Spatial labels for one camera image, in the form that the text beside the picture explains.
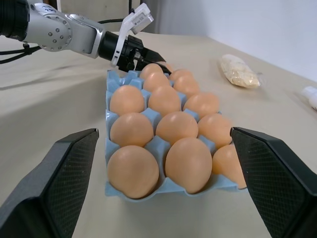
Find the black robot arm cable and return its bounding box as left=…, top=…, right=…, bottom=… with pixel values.
left=0, top=43, right=42, bottom=64

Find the blue egg tray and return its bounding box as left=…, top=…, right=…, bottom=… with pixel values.
left=105, top=68, right=248, bottom=200

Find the brown egg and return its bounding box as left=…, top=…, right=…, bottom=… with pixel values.
left=156, top=111, right=200, bottom=146
left=169, top=69, right=195, bottom=81
left=183, top=92, right=221, bottom=119
left=164, top=137, right=213, bottom=195
left=143, top=72, right=172, bottom=93
left=148, top=85, right=182, bottom=118
left=173, top=74, right=201, bottom=99
left=198, top=113, right=234, bottom=150
left=109, top=85, right=146, bottom=116
left=139, top=63, right=164, bottom=80
left=109, top=112, right=155, bottom=148
left=161, top=61, right=175, bottom=73
left=106, top=145, right=160, bottom=200
left=212, top=144, right=248, bottom=190

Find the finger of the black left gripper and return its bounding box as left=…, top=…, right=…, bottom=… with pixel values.
left=142, top=47, right=167, bottom=64
left=157, top=62, right=173, bottom=75

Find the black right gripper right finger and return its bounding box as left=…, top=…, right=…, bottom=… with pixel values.
left=230, top=126, right=317, bottom=238

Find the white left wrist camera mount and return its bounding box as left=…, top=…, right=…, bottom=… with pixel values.
left=110, top=3, right=154, bottom=68

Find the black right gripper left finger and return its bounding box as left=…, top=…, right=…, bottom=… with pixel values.
left=0, top=128, right=101, bottom=238

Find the clear bag of beige snacks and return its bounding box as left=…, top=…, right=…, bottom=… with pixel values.
left=218, top=54, right=263, bottom=89

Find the white plastic bottle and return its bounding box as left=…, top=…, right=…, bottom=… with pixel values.
left=299, top=85, right=317, bottom=110

